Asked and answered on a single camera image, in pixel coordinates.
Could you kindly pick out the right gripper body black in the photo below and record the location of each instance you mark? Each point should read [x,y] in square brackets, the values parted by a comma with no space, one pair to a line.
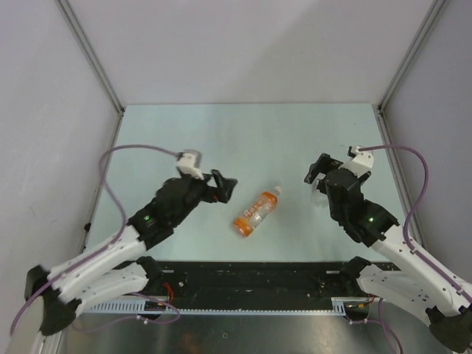
[322,186]

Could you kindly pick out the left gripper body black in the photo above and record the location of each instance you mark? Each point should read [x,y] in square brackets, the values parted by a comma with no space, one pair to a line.
[206,192]

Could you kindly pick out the orange label bottle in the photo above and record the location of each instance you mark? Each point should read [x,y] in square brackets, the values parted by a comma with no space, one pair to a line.
[265,204]

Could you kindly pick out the blue label water bottle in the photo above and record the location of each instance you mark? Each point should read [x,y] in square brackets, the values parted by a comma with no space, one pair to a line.
[318,198]

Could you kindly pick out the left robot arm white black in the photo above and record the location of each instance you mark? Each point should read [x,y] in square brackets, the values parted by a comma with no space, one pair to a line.
[117,266]

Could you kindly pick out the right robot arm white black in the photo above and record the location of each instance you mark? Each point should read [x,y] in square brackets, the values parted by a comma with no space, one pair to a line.
[423,287]

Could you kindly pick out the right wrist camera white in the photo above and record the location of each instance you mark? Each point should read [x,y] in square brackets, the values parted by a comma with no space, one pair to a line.
[361,161]

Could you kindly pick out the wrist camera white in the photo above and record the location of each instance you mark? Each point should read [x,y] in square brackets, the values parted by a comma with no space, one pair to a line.
[361,161]
[188,164]

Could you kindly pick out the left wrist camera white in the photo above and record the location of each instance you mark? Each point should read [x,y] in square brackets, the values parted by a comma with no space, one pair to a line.
[188,164]

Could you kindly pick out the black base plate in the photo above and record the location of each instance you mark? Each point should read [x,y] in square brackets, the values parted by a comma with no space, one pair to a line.
[256,285]

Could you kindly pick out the grey slotted cable duct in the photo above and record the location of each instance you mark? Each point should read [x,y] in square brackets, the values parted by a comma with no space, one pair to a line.
[334,307]

